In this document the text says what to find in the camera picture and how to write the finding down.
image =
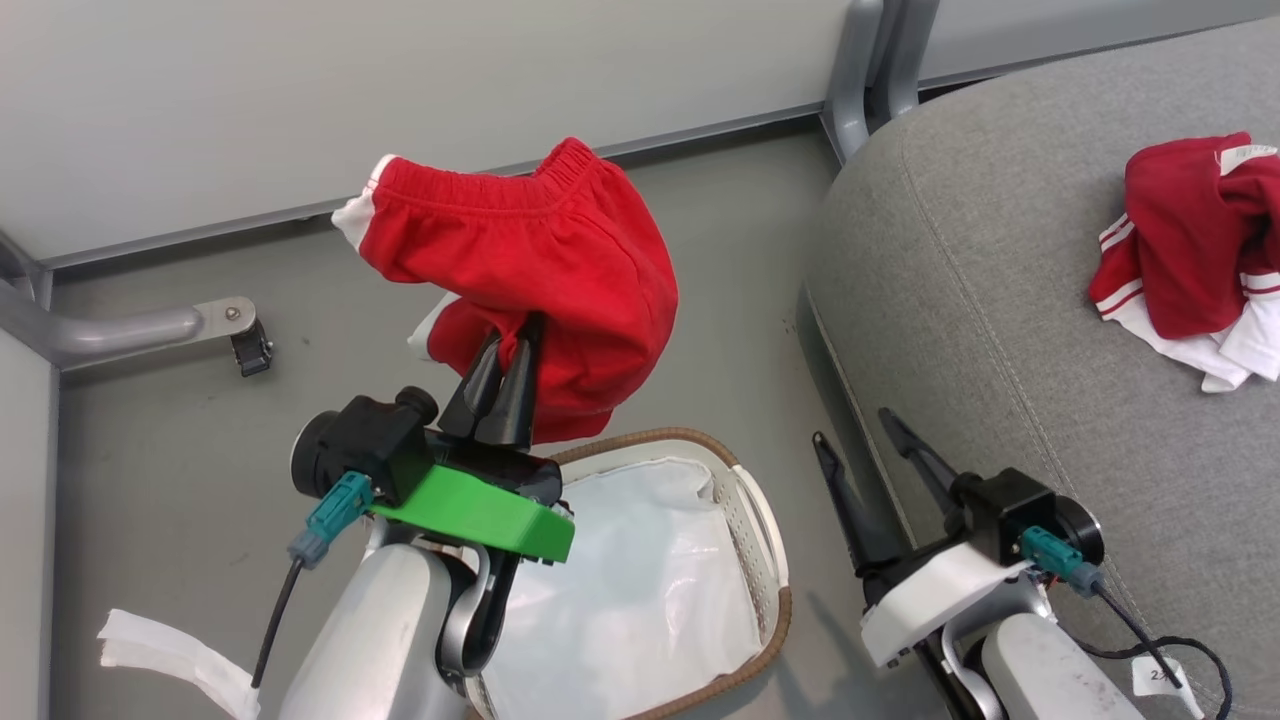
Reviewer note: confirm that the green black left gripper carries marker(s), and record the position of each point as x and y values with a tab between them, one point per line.
480	510

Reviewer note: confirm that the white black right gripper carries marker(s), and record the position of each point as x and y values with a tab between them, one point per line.
935	595

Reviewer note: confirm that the red shorts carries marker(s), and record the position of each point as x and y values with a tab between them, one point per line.
540	240

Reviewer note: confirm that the red white striped jersey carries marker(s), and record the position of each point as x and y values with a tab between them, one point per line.
1180	230

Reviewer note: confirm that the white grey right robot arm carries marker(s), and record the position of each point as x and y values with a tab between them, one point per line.
1040	670

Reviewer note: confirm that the grey fabric sofa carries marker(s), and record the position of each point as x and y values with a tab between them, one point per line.
1000	300

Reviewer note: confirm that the white laundry basket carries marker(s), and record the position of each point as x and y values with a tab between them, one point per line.
752	520

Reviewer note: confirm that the black caster wheel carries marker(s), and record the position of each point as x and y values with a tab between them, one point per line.
252	352

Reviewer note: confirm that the grey table leg with caster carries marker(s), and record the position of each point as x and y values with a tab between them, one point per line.
120	330

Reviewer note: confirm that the white tape strip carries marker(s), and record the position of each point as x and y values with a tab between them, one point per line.
170	650

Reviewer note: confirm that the grey metal partition foot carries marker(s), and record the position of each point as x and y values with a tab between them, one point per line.
870	70

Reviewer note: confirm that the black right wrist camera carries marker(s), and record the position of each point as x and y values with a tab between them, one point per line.
1010	505

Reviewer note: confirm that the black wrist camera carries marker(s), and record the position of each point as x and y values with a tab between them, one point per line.
1010	505
365	440

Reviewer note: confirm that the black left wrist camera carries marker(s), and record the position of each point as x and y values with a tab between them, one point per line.
365	440

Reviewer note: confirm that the grey partition frame rail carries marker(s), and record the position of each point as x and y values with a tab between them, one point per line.
200	233

